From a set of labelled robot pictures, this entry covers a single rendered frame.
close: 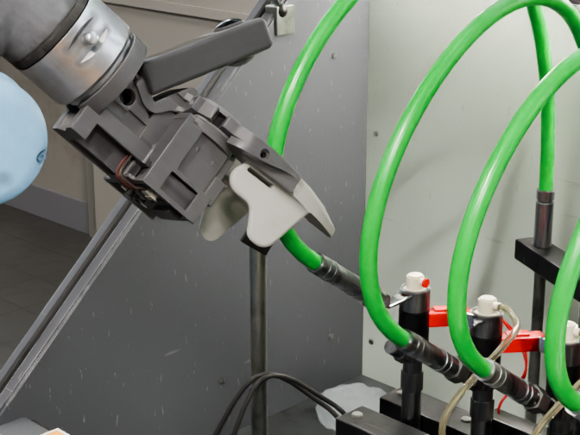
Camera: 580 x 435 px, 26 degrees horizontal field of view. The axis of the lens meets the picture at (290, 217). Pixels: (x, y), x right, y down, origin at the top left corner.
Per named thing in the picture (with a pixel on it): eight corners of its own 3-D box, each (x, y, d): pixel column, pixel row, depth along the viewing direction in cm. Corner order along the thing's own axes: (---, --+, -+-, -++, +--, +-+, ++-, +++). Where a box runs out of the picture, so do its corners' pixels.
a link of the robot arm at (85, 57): (65, -5, 92) (110, -18, 85) (110, 36, 94) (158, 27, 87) (3, 73, 90) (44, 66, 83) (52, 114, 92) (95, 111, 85)
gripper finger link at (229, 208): (223, 266, 103) (162, 202, 97) (261, 208, 105) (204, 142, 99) (249, 275, 101) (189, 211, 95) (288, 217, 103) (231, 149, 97)
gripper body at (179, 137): (156, 225, 97) (38, 126, 91) (217, 138, 99) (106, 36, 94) (203, 230, 90) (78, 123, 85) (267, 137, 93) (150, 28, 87)
